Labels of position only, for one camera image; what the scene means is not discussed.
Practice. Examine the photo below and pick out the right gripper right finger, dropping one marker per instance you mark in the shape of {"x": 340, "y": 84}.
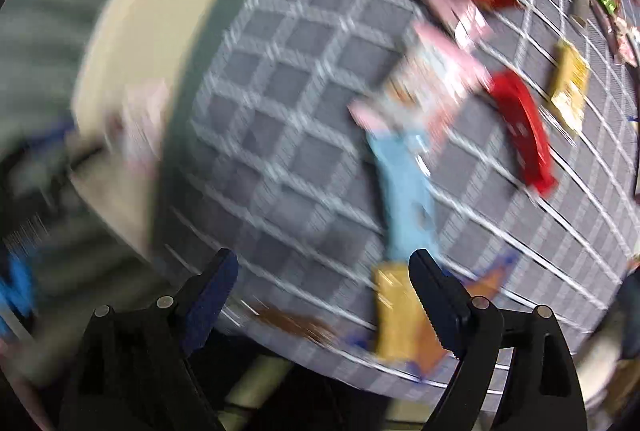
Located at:
{"x": 542, "y": 390}

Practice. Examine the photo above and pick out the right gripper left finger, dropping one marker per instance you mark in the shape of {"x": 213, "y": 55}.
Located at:
{"x": 132, "y": 369}

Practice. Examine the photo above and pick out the gold snack packet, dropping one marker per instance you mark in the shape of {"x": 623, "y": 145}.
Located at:
{"x": 405, "y": 334}

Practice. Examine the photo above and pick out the brown snack packet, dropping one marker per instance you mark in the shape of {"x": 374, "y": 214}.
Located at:
{"x": 298, "y": 325}

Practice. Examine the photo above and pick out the light blue snack packet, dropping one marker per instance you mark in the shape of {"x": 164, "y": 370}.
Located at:
{"x": 405, "y": 185}

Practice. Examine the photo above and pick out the yellow square snack packet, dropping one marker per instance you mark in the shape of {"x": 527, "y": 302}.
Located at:
{"x": 568, "y": 88}

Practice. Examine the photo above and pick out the pink striped snack packet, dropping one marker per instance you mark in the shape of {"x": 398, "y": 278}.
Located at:
{"x": 425, "y": 90}

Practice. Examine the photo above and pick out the grey checkered tablecloth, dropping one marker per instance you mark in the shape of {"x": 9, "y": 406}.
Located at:
{"x": 276, "y": 169}

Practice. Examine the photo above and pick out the grey stick packet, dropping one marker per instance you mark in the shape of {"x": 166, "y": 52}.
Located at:
{"x": 579, "y": 10}

